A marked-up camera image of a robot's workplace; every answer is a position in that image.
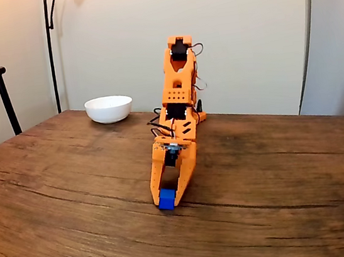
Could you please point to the blue cube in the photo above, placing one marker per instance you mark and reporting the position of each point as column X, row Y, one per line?
column 166, row 199

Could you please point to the white bowl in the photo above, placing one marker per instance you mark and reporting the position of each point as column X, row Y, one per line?
column 109, row 111

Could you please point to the black plug behind base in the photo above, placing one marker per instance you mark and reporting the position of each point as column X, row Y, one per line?
column 200, row 105

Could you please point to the black floor lamp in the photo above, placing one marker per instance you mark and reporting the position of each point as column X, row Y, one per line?
column 53, row 71

